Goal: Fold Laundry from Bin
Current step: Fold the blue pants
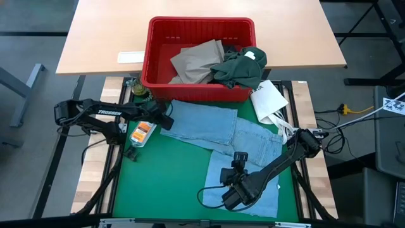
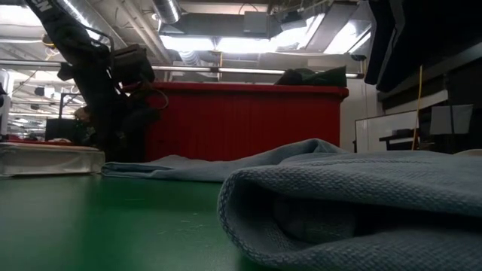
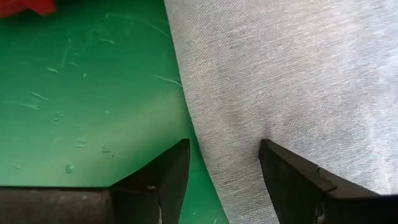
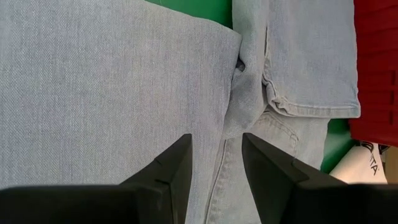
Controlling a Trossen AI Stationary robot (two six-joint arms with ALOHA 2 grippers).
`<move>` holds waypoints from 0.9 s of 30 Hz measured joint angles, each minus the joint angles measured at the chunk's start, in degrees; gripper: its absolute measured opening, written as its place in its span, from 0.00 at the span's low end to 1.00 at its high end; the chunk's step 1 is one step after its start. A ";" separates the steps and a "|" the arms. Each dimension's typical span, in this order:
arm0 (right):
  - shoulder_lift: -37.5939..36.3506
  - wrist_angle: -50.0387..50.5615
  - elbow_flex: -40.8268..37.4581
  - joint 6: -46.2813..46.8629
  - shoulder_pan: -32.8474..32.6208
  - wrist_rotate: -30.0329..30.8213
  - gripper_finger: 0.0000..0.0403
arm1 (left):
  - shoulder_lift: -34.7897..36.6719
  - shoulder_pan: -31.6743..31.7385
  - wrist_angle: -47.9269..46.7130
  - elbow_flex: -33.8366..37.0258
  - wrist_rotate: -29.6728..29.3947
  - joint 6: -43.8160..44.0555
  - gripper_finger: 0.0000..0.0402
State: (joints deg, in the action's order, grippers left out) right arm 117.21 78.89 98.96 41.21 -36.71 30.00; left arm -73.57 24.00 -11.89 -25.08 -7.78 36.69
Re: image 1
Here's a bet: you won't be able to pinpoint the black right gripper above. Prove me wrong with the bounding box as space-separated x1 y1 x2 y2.
220 151 261 212

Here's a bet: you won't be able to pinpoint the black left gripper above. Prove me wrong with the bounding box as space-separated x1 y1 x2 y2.
138 99 175 132

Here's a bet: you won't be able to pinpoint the light blue denim jeans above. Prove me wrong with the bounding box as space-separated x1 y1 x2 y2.
159 99 285 219

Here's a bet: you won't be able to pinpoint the dark green garment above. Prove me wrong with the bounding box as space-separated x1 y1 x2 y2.
210 46 268 90

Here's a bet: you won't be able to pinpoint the red plastic laundry bin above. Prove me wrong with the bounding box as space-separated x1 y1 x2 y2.
140 16 257 103

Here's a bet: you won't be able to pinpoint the green table mat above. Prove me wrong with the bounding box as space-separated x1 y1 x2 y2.
112 94 300 222

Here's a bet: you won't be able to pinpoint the white tote bag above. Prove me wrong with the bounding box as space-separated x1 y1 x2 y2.
249 79 296 145

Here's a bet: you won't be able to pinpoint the beige garment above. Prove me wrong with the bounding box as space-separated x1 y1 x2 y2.
169 39 226 85

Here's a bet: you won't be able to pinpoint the white label strip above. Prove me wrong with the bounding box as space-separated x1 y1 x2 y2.
117 51 146 65

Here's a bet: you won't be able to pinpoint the white power strip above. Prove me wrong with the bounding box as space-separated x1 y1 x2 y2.
312 128 330 139

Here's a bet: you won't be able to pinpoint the dark denim garment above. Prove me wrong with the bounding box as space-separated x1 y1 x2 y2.
223 44 244 54

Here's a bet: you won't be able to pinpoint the light wooden desk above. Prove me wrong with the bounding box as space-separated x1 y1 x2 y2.
56 0 347 76

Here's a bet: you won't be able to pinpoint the dark grey box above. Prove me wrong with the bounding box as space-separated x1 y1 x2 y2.
328 167 399 227

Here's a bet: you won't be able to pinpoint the grey desk leg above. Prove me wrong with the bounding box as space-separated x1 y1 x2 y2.
0 63 47 128

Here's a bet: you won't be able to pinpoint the grey plastic case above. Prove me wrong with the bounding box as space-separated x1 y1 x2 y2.
373 85 405 180

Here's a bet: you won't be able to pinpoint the white logo tag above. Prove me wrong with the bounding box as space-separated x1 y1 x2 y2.
382 97 405 117

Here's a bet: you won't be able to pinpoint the dark keyboard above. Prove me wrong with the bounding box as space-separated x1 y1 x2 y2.
394 182 405 225

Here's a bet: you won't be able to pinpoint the silver frame bracket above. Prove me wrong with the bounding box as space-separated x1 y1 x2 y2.
99 217 136 228
274 221 313 228

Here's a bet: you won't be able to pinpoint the black cable bundle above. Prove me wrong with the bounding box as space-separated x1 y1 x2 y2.
313 107 405 156

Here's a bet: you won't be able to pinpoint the black aluminium frame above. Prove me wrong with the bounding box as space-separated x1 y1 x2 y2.
0 75 339 228

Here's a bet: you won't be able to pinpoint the white cable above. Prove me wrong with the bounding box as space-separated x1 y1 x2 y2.
335 91 405 130

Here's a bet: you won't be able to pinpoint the black desk frame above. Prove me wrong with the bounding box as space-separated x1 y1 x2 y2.
335 0 405 87

